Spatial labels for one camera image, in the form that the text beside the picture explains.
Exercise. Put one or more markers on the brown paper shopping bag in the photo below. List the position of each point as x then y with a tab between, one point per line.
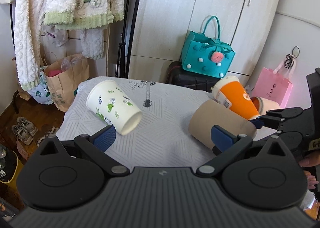
63	78

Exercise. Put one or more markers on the black tripod stand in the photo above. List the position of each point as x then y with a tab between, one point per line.
126	42

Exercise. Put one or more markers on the white fluffy robe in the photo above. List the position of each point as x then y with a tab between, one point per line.
29	16

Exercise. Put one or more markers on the tan cylindrical cup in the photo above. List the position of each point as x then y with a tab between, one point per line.
211	113

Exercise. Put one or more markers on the white wardrobe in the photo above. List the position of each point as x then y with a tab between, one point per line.
160	27

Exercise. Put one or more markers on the green white plastic bag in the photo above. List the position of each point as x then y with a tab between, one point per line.
41	92

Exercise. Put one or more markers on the white paper cup green print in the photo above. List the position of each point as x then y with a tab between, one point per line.
112	105

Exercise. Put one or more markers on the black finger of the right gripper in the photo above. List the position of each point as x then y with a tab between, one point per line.
273	118

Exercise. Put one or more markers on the orange paper cup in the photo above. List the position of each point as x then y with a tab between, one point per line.
230	93

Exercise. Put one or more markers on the teal felt handbag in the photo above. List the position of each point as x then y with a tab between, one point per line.
207	56

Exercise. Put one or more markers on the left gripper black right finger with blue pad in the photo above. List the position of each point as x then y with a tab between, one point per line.
230	147

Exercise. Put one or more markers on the grey sneaker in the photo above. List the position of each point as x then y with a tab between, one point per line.
22	134
27	125

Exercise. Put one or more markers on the black suitcase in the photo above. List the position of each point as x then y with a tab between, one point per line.
178	76

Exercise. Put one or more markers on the pink cup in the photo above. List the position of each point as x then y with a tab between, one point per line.
263	105

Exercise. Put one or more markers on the pink paper gift bag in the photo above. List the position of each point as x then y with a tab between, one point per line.
274	86

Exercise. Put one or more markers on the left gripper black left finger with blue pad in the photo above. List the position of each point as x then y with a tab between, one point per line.
96	145

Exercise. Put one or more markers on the grey patterned tablecloth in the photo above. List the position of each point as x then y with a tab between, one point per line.
161	139

